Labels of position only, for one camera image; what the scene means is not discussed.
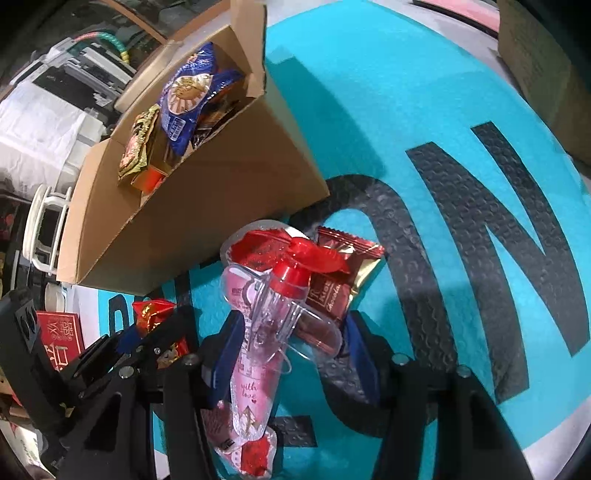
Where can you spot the green gold snack bag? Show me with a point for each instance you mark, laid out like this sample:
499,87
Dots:
134,158

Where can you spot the pink paper sheet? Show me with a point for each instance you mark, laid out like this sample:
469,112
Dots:
479,14

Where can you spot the pink rose cone packet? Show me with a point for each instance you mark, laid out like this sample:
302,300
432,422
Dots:
239,428

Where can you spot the blue snack bag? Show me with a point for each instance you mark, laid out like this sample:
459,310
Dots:
194,85

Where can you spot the red orange snack packet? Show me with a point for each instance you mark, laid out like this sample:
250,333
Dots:
147,180

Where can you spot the red gift box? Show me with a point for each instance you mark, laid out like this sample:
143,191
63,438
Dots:
61,336

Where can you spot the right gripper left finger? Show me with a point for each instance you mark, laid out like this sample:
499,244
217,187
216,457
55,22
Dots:
194,383

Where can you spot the large cardboard box right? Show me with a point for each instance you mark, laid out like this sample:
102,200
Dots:
549,81

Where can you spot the white step stool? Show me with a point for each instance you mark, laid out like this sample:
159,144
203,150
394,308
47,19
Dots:
44,228

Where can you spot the open brown cardboard box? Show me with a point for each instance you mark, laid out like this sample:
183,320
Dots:
256,166

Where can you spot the red foil candy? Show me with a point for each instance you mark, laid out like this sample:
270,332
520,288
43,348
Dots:
149,315

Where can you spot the white covered machine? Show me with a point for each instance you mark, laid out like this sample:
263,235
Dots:
44,140

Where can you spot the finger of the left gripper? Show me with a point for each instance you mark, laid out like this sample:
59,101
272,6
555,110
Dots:
110,352

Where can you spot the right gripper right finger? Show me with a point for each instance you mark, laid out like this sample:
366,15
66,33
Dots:
473,439

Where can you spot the clear red-capped candy toy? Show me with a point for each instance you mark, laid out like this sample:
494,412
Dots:
301,259

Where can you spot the red gold chocolate wrapper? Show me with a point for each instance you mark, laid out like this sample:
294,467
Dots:
332,294

